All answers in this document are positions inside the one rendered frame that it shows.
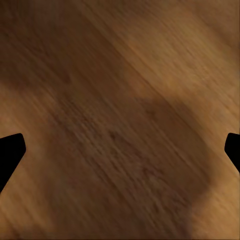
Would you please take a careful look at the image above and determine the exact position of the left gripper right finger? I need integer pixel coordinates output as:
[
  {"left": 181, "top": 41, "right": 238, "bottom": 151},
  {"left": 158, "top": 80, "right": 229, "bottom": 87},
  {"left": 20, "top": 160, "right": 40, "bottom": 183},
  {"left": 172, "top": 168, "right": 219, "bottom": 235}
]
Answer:
[{"left": 224, "top": 132, "right": 240, "bottom": 173}]

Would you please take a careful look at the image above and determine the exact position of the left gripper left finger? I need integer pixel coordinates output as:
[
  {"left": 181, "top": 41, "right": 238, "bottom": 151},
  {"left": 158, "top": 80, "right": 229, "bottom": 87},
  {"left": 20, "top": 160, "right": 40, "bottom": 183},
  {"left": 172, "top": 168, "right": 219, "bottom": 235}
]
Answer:
[{"left": 0, "top": 133, "right": 26, "bottom": 193}]

